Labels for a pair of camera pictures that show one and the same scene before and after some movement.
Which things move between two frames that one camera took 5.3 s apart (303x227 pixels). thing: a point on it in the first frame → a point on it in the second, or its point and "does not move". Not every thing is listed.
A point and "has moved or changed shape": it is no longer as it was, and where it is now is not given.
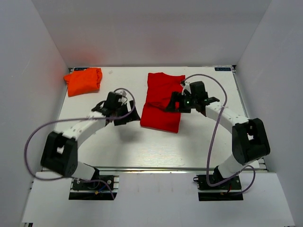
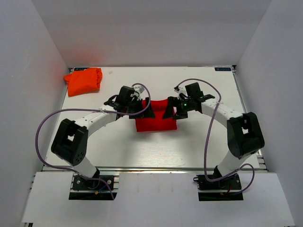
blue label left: x=80 y=69 does not move
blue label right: x=222 y=69 does not move
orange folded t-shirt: x=83 y=81 does not move
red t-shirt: x=160 y=88 has moved or changed shape
